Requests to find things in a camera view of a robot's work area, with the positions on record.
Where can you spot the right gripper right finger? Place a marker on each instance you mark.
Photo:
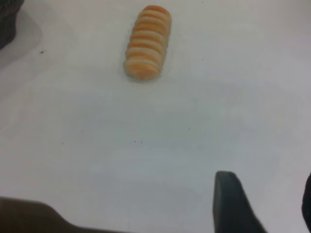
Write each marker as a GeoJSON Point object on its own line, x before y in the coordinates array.
{"type": "Point", "coordinates": [307, 201]}

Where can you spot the striped orange bread roll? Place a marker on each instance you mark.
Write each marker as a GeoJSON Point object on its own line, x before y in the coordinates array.
{"type": "Point", "coordinates": [148, 43]}

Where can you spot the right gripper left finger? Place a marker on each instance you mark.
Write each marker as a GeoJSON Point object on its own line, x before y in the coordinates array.
{"type": "Point", "coordinates": [230, 206]}

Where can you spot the dark brown woven basket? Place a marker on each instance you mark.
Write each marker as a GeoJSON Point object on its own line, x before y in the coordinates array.
{"type": "Point", "coordinates": [7, 21]}

